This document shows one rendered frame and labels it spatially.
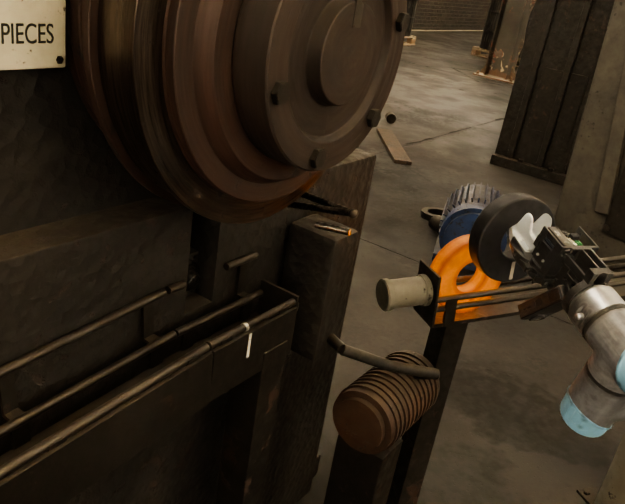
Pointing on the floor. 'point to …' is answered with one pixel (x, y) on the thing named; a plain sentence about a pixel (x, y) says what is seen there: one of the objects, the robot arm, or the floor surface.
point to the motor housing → (375, 429)
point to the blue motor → (465, 215)
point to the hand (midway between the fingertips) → (515, 227)
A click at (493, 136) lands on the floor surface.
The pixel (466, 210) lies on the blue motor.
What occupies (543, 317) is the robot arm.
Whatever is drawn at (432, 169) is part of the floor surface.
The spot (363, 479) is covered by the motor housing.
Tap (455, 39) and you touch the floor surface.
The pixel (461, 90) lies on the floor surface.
